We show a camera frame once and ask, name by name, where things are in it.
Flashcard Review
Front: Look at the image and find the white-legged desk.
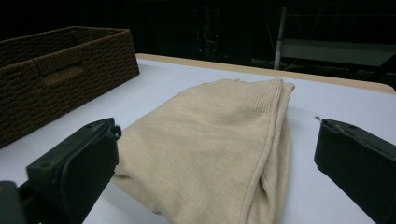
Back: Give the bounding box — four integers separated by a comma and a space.
273, 5, 396, 71

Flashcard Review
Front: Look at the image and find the beige knitted sweater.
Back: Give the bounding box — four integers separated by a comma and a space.
111, 77, 296, 224

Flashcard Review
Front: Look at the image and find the brown woven basket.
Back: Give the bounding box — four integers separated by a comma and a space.
0, 25, 140, 149

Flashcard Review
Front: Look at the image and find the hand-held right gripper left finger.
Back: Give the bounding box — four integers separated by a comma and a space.
18, 117, 122, 224

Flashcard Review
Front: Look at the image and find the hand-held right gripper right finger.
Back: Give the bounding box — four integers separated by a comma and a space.
313, 118, 396, 224

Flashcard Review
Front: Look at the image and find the white table sheet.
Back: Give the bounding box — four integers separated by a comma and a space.
0, 58, 396, 224

